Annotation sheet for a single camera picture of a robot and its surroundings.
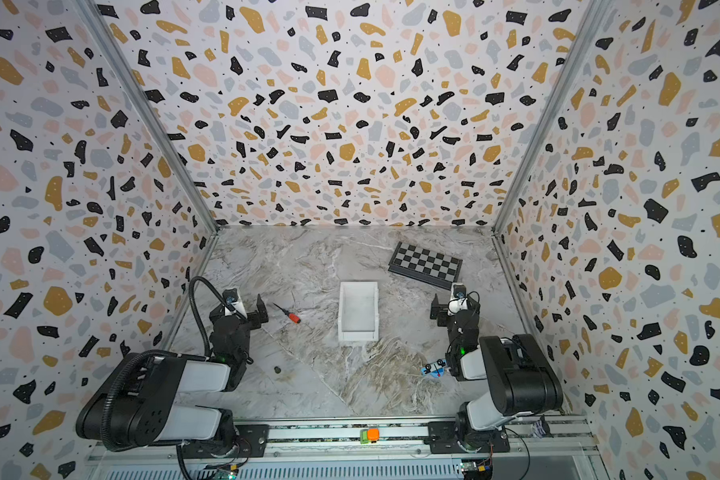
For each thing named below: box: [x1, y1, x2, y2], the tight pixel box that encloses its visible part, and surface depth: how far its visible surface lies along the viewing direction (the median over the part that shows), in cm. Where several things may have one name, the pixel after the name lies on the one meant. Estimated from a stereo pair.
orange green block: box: [360, 428, 380, 444], surface depth 75 cm
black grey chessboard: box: [388, 241, 463, 291], surface depth 109 cm
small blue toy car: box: [421, 359, 446, 378], surface depth 87 cm
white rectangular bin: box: [338, 282, 379, 341], surface depth 96 cm
